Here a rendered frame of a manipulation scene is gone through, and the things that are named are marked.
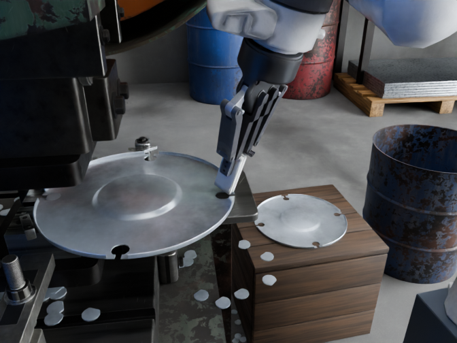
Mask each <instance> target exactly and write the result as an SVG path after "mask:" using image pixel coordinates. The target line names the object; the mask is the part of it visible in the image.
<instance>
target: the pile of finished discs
mask: <svg viewBox="0 0 457 343"><path fill-rule="evenodd" d="M286 197H287V198H289V200H283V198H284V196H281V195H278V196H275V197H272V198H269V199H267V200H265V201H263V202H262V203H261V204H260V205H259V206H258V207H257V208H258V219H257V220H256V221H254V222H255V225H257V224H259V223H263V224H265V226H264V227H259V226H256V227H257V228H258V230H259V231H260V232H261V233H262V234H263V235H264V236H266V237H267V238H269V239H270V240H273V241H274V242H277V243H279V244H282V245H284V246H289V247H294V248H317V247H316V246H314V245H312V243H313V242H317V243H319V244H320V245H319V248H320V247H324V246H328V245H331V244H333V243H335V242H337V241H338V240H340V239H341V238H342V237H343V236H344V234H345V233H346V230H347V227H348V222H347V219H346V217H345V215H342V214H341V212H340V209H339V208H338V207H336V206H335V205H333V204H332V203H330V202H328V201H326V200H323V199H320V198H318V197H314V196H310V195H301V194H288V195H287V196H286ZM334 213H339V214H340V216H335V215H334Z"/></svg>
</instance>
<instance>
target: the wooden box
mask: <svg viewBox="0 0 457 343"><path fill-rule="evenodd" d="M288 194H301V195H310V196H314V197H318V198H320V199H323V200H326V201H328V202H330V203H332V204H333V205H335V206H336V207H338V208H339V209H340V212H341V214H342V215H345V217H346V219H347V222H348V227H347V230H346V233H345V234H344V236H343V237H342V238H341V239H340V240H338V241H337V242H335V243H333V244H331V245H328V246H324V247H320V248H319V245H320V244H319V243H317V242H313V243H312V245H314V246H316V247H317V248H294V247H289V246H284V245H282V244H279V243H277V242H274V241H273V240H270V239H269V238H267V237H266V236H264V235H263V234H262V233H261V232H260V231H259V230H258V228H257V227H256V226H259V227H264V226H265V224H263V223H259V224H257V225H255V222H250V223H233V224H232V268H231V293H232V295H233V299H234V302H235V305H236V308H237V311H238V314H239V318H240V321H241V324H242V327H243V330H244V333H245V335H246V340H247V342H248V343H323V342H329V341H333V340H340V339H344V338H350V337H354V336H360V335H364V334H368V333H370V331H371V326H372V322H373V317H374V313H375V307H376V304H377V298H378V295H379V290H380V286H381V281H382V277H383V274H384V268H385V264H386V259H387V256H388V254H387V252H388V251H389V247H388V246H387V245H386V244H385V242H384V241H383V240H382V239H381V238H380V237H379V236H378V234H376V232H374V230H372V228H371V227H370V226H369V225H368V223H367V222H366V221H365V220H364V219H363V218H362V216H361V215H359V213H357V211H356V210H355V209H354V208H353V207H352V205H351V204H350V203H349V202H348V201H347V200H346V199H345V198H344V196H343V195H342V194H341V193H340V192H339V191H338V190H337V189H336V188H335V186H334V185H333V184H328V185H322V186H311V187H305V188H299V189H288V190H282V191H271V192H264V193H253V197H254V201H255V203H256V206H257V207H258V206H259V205H260V204H261V203H262V202H263V201H265V200H267V199H269V198H272V197H275V196H278V195H281V196H284V198H283V200H289V198H287V197H286V196H287V195H288ZM334 215H335V216H340V214H339V213H334ZM241 240H247V241H248V242H249V243H250V247H249V248H247V249H241V248H239V241H241ZM265 252H270V253H272V254H273V256H274V258H273V260H271V261H263V260H262V259H261V257H260V256H261V255H262V254H264V253H265ZM266 275H272V276H274V277H275V278H276V282H275V283H274V284H273V285H271V286H270V285H266V284H264V282H263V277H264V276H266ZM239 289H246V290H248V292H249V296H248V297H247V298H245V299H237V298H236V297H235V295H234V293H235V292H236V291H238V290H239Z"/></svg>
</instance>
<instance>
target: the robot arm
mask: <svg viewBox="0 0 457 343"><path fill-rule="evenodd" d="M346 1H347V2H348V3H349V4H350V5H351V6H352V7H354V8H355V9H356V10H358V11H359V12H360V13H361V14H362V15H363V16H365V17H366V18H367V19H368V20H370V21H371V22H372V23H373V24H374V25H376V26H377V27H378V28H379V29H381V31H382V32H383V33H384V34H385V35H386V36H387V38H388V39H389V40H390V41H391V42H392V43H393V44H394V45H395V46H405V47H413V48H425V47H427V46H430V45H432V44H434V43H437V42H439V41H441V40H442V39H445V38H446V37H449V36H450V35H451V34H453V33H455V32H456V31H457V0H346ZM332 3H333V0H207V7H206V14H207V16H208V18H209V21H210V22H211V25H212V27H213V29H217V30H220V31H224V32H227V33H232V34H234V35H239V36H242V37H243V41H242V43H241V47H240V50H239V54H238V57H237V63H238V65H239V67H240V68H241V71H242V74H243V76H242V77H241V80H240V82H239V84H238V85H237V88H236V93H237V94H236V95H235V96H234V97H233V98H232V99H231V100H230V101H229V100H227V99H223V100H222V101H221V103H220V110H221V113H222V115H221V120H220V129H219V134H218V144H217V149H216V152H217V153H218V154H219V155H220V156H222V161H221V164H220V167H219V170H218V174H217V176H216V180H215V182H214V184H215V185H216V186H217V187H219V188H220V189H222V190H223V191H224V192H225V193H227V194H228V195H229V194H231V193H232V192H233V191H234V190H235V187H236V185H237V182H238V179H239V177H240V174H241V171H242V169H243V166H244V163H245V161H246V158H247V156H246V155H248V156H249V157H253V156H254V154H255V152H254V151H253V150H252V146H254V147H255V146H257V145H258V143H259V141H260V139H261V137H262V136H263V133H264V132H265V129H266V128H267V125H268V124H269V121H270V120H271V117H272V115H273V113H274V111H275V109H276V107H277V105H278V103H279V102H280V99H281V98H282V97H283V95H284V93H285V92H286V91H287V88H288V86H286V84H288V83H290V82H292V81H293V80H294V79H295V76H296V74H297V71H298V69H299V66H300V64H301V61H302V60H303V52H307V51H309V50H312V48H313V46H314V44H315V42H316V39H317V38H318V39H323V38H324V35H325V30H324V29H321V28H322V25H323V23H324V20H325V18H326V14H327V13H329V10H330V8H331V5H332ZM444 305H445V311H446V315H447V316H448V317H449V318H450V319H451V320H452V322H453V323H454V324H455V325H456V326H457V277H456V279H455V281H454V282H450V283H449V284H448V295H447V297H446V299H445V302H444Z"/></svg>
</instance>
